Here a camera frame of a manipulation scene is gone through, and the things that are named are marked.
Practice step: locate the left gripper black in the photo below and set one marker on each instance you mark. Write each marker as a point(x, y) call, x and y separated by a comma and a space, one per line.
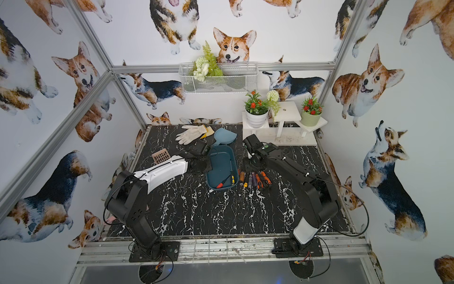
point(200, 165)

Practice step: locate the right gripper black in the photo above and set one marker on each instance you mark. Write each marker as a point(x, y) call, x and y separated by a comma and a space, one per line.
point(257, 168)

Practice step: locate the teal storage box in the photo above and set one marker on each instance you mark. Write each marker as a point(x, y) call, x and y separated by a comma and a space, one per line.
point(223, 163)

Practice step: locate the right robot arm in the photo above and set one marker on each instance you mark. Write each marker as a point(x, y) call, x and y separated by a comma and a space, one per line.
point(319, 198)

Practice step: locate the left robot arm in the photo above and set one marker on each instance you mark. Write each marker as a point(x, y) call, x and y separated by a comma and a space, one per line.
point(127, 200)

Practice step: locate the white work glove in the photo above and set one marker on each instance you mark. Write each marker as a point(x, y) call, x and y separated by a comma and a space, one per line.
point(191, 133)

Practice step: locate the yellow cloth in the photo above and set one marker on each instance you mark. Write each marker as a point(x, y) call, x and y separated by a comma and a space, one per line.
point(209, 132)

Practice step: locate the blue plastic dustpan scoop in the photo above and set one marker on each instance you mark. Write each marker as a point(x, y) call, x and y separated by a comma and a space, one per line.
point(223, 136)

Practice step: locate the brown slotted scoop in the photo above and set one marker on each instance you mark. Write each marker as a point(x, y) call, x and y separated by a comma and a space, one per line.
point(160, 156)

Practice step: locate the white stepped stand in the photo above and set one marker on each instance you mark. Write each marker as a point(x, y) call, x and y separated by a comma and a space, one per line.
point(283, 128)

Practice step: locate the white potted red flowers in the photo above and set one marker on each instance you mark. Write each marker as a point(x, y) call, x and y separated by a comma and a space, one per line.
point(257, 109)

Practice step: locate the green potted red flowers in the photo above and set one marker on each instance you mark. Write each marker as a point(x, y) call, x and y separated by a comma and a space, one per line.
point(311, 112)

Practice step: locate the green white artificial plant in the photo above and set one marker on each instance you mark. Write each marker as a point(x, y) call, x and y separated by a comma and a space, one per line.
point(206, 66)

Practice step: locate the white wire wall basket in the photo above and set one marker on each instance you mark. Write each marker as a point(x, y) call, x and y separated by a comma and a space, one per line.
point(235, 78)

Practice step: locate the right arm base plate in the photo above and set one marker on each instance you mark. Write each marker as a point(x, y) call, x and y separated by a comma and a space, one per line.
point(287, 248)

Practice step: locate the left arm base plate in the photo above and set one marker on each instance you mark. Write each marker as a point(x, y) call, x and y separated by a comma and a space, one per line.
point(168, 250)

